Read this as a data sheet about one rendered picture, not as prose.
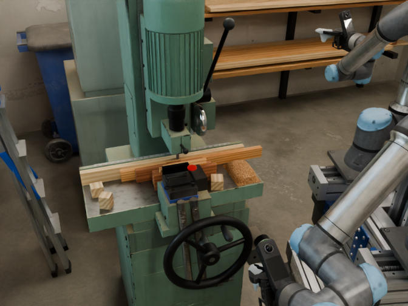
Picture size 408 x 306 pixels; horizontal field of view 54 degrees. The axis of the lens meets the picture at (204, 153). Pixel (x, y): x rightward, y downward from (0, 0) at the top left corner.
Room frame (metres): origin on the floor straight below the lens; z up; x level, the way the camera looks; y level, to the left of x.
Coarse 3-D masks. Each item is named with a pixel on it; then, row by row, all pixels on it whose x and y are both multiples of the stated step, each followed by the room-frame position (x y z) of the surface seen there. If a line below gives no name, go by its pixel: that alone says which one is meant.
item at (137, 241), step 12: (192, 144) 1.55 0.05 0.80; (204, 144) 1.56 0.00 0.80; (108, 156) 1.44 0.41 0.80; (120, 156) 1.45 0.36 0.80; (132, 156) 1.45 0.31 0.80; (240, 216) 1.11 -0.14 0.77; (156, 228) 1.00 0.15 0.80; (204, 228) 1.06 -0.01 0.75; (216, 228) 1.08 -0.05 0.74; (228, 228) 1.09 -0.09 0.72; (132, 240) 0.97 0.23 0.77; (144, 240) 0.99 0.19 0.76; (156, 240) 1.00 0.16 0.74; (168, 240) 1.02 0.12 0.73; (132, 252) 0.97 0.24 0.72
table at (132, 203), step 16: (224, 176) 1.17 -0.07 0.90; (112, 192) 1.06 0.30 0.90; (128, 192) 1.06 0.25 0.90; (144, 192) 1.06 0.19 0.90; (224, 192) 1.08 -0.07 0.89; (240, 192) 1.10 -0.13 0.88; (256, 192) 1.13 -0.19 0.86; (96, 208) 0.98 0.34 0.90; (112, 208) 0.98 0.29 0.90; (128, 208) 0.98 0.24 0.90; (144, 208) 0.99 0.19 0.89; (160, 208) 1.01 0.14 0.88; (96, 224) 0.94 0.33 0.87; (112, 224) 0.95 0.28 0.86; (128, 224) 0.97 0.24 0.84; (160, 224) 0.94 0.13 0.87
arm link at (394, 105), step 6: (402, 78) 1.45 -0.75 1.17; (402, 84) 1.44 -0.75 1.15; (402, 90) 1.43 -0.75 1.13; (396, 96) 1.45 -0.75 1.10; (402, 96) 1.42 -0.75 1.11; (390, 102) 1.48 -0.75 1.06; (396, 102) 1.44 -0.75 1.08; (402, 102) 1.42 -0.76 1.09; (390, 108) 1.44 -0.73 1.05; (396, 108) 1.42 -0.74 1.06; (402, 108) 1.41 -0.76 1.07; (396, 114) 1.41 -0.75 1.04; (402, 114) 1.40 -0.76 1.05
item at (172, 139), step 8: (168, 120) 1.26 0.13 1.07; (168, 128) 1.20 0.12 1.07; (184, 128) 1.21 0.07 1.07; (168, 136) 1.17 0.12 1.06; (176, 136) 1.15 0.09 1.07; (184, 136) 1.16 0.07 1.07; (168, 144) 1.17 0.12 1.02; (176, 144) 1.15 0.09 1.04; (184, 144) 1.16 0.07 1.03; (176, 152) 1.15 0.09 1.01
